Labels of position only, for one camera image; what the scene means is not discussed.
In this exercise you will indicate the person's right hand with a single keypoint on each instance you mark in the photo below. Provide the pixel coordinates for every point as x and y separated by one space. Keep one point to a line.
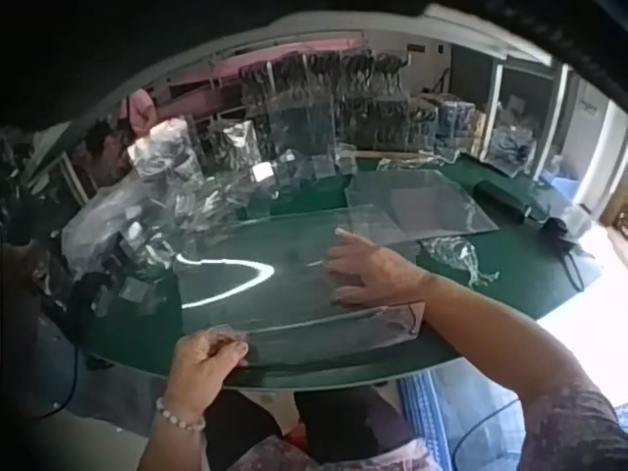
382 275

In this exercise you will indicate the clear bag of blue goods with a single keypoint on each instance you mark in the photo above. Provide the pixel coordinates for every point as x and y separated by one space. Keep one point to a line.
512 149

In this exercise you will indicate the person's legs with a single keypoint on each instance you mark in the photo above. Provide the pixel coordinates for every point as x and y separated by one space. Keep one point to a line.
343 417

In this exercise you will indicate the upright clear plastic bag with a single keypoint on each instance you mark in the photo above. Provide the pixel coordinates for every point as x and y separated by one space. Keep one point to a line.
301 125

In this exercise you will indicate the blue checkered cloth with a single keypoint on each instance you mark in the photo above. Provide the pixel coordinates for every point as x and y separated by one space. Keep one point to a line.
432 422

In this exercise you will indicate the silver foil bag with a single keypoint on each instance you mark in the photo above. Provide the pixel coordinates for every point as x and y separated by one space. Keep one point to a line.
231 147

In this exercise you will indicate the pink board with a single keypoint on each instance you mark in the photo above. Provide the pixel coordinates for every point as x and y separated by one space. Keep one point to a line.
275 59

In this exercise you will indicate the crumpled small clear bag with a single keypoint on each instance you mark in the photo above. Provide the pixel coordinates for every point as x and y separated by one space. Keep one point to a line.
454 260

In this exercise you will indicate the long black box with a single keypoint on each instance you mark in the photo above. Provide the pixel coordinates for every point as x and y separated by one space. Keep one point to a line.
503 198

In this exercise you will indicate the stack of clear flat bags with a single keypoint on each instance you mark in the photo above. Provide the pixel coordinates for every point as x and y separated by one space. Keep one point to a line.
422 201

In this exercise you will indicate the clear bag of dark items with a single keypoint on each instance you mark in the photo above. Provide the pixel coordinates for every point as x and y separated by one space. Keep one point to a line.
167 152

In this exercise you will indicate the stack of blue packets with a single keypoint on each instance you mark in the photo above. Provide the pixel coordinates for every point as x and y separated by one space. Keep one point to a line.
454 125

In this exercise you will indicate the person's left hand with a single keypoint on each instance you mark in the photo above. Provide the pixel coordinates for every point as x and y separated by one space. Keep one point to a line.
196 363

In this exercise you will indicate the large clear plastic bag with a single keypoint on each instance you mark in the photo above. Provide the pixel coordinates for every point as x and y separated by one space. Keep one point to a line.
294 294

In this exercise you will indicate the heap of clear packets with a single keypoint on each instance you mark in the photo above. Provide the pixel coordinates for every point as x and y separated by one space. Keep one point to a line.
147 235

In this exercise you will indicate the row of hanging packed goods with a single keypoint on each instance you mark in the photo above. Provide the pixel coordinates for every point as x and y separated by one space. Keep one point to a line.
363 103

